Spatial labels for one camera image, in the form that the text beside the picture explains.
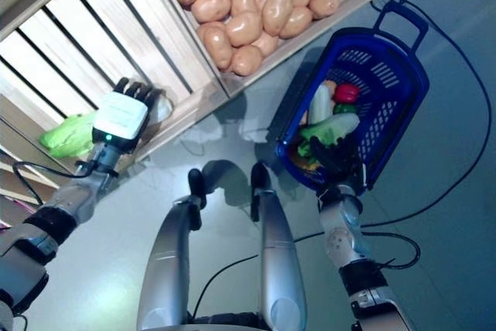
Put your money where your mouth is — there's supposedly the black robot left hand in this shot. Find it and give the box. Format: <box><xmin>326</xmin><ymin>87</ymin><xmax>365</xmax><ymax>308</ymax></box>
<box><xmin>91</xmin><ymin>78</ymin><xmax>164</xmax><ymax>153</ymax></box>

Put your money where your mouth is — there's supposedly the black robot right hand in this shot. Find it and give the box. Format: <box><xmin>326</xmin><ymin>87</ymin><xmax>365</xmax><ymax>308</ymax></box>
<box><xmin>308</xmin><ymin>135</ymin><xmax>367</xmax><ymax>187</ymax></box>

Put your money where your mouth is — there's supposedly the blue plastic shopping basket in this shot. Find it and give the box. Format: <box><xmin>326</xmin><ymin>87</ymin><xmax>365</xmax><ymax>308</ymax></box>
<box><xmin>275</xmin><ymin>1</ymin><xmax>431</xmax><ymax>192</ymax></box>

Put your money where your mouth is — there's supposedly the orange yellow vegetable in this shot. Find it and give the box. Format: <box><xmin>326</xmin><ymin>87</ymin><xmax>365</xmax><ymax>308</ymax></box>
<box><xmin>289</xmin><ymin>143</ymin><xmax>325</xmax><ymax>172</ymax></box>

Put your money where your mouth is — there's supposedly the wooden slatted cabbage crate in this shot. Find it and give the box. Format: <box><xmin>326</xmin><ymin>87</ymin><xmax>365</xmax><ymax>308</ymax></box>
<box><xmin>0</xmin><ymin>0</ymin><xmax>233</xmax><ymax>208</ymax></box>

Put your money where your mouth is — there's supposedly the green bell pepper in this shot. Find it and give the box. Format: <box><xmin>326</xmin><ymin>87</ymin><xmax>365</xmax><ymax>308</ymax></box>
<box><xmin>332</xmin><ymin>102</ymin><xmax>357</xmax><ymax>116</ymax></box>

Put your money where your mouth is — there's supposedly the red bell pepper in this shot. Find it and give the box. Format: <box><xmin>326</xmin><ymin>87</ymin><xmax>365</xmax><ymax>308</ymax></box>
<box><xmin>333</xmin><ymin>83</ymin><xmax>361</xmax><ymax>103</ymax></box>

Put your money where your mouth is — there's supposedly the silver robot right leg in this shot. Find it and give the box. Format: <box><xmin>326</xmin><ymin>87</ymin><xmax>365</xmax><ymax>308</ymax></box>
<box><xmin>250</xmin><ymin>163</ymin><xmax>307</xmax><ymax>331</ymax></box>

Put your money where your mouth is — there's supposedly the silver robot leg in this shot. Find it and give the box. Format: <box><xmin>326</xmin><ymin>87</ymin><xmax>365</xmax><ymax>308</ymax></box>
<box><xmin>250</xmin><ymin>163</ymin><xmax>307</xmax><ymax>331</ymax></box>
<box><xmin>137</xmin><ymin>167</ymin><xmax>205</xmax><ymax>330</ymax></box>

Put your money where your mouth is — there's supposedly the wooden potato crate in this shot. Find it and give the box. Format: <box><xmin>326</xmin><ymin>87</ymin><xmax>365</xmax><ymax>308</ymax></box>
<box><xmin>149</xmin><ymin>0</ymin><xmax>396</xmax><ymax>99</ymax></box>

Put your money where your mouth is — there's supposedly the silver robot left leg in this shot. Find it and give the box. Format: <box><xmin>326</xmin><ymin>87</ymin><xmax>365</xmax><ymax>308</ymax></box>
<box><xmin>137</xmin><ymin>167</ymin><xmax>205</xmax><ymax>330</ymax></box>

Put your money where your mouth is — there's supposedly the black robot waist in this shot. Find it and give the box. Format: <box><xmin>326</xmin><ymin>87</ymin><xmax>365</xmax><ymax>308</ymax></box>
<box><xmin>185</xmin><ymin>311</ymin><xmax>268</xmax><ymax>331</ymax></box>

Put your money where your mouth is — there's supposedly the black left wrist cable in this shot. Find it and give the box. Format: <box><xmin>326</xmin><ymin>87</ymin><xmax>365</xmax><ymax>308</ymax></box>
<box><xmin>12</xmin><ymin>159</ymin><xmax>117</xmax><ymax>208</ymax></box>

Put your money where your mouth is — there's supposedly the long black floor cable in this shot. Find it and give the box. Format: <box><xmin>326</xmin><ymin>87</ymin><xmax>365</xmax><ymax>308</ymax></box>
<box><xmin>363</xmin><ymin>0</ymin><xmax>489</xmax><ymax>231</ymax></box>

